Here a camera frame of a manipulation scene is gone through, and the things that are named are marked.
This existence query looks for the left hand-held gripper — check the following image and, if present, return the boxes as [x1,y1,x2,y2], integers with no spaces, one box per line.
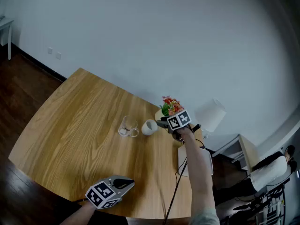
[85,175,135,210]

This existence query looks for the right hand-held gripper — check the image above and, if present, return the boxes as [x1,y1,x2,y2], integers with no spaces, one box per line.
[156,110,202,142]

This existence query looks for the white ceramic cup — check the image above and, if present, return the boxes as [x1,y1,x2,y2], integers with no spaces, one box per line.
[141,119,158,136]

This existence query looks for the clear glass mug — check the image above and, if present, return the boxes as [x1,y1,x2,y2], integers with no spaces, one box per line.
[118,115,140,138]

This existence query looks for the person's left forearm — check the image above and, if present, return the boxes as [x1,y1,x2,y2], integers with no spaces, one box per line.
[60,200,97,225]

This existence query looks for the person's right forearm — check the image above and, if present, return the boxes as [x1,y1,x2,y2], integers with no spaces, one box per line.
[177,127,218,220]

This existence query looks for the flower plant in white pot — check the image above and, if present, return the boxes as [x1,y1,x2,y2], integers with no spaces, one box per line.
[154,95,185,121]

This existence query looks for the white shade table lamp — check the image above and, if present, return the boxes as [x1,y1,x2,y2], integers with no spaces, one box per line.
[192,97,227,139]

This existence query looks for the white plastic tray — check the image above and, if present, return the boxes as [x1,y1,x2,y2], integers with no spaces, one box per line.
[177,146,214,177]

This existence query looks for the white wooden shelf unit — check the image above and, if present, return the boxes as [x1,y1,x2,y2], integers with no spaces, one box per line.
[212,134,261,173]

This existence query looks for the person's grey shirt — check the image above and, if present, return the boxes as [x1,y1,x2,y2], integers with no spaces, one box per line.
[189,207,221,225]

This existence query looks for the metal equipment rack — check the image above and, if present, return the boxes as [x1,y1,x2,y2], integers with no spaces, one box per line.
[231,184,291,225]

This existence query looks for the white side table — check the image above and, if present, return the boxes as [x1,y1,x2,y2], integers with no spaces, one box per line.
[0,16,14,60]

